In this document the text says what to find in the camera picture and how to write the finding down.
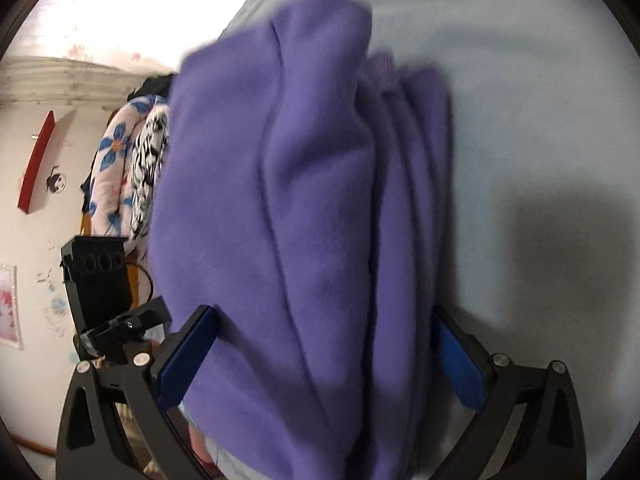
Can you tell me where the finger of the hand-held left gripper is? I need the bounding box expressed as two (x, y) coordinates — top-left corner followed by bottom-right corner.
(75, 296), (172, 366)

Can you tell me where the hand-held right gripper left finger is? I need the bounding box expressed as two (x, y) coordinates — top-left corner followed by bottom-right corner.
(56, 304), (221, 480)

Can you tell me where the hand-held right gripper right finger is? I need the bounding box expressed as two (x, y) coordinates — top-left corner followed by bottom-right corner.
(430, 306), (588, 480)

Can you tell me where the purple zip hoodie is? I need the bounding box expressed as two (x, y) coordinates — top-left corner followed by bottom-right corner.
(147, 0), (456, 480)

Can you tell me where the black and white printed garment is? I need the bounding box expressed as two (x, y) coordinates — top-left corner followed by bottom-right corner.
(127, 107), (171, 241)

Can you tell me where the floral quilt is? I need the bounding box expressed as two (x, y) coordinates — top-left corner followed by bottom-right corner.
(82, 95), (171, 238)

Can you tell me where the black cloth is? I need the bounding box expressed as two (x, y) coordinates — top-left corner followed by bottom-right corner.
(127, 74), (176, 102)

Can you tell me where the sheer leaf-print curtain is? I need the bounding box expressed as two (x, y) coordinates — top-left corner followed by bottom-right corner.
(0, 0), (281, 111)

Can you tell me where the grey-blue bed blanket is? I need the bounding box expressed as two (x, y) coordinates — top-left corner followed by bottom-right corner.
(220, 0), (640, 480)

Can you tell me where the blue flower wall sticker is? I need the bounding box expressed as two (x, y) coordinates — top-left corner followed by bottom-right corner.
(35, 270), (69, 332)

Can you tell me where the black cable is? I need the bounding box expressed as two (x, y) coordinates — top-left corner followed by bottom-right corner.
(124, 260), (154, 307)

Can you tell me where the pink wall poster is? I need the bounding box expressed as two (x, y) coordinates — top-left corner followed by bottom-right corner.
(0, 262), (25, 350)

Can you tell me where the black wall sticker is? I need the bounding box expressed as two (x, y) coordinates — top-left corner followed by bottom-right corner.
(47, 165), (69, 194)

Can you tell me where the red wall banner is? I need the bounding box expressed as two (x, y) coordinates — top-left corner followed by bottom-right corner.
(17, 110), (56, 213)

